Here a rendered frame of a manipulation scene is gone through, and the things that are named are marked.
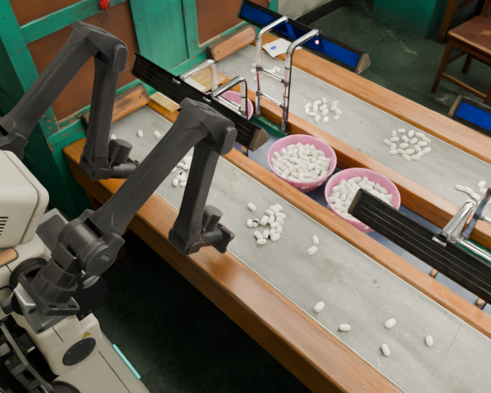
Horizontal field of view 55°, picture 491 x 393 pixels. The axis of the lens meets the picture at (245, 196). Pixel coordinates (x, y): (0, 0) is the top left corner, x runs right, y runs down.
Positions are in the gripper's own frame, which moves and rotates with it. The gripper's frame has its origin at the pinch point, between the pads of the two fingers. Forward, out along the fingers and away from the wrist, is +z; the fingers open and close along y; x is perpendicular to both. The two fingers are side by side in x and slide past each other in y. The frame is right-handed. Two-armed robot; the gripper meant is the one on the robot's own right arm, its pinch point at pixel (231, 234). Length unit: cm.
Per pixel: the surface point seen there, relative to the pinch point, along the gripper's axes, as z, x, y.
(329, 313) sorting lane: 7.6, 4.3, -37.9
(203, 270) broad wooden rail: -6.5, 13.3, -0.2
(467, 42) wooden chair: 192, -118, 18
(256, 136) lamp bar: -4.7, -32.3, 5.1
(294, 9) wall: 210, -100, 156
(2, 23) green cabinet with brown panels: -44, -28, 82
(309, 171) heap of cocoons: 41.9, -23.8, 4.8
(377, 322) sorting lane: 13, 0, -50
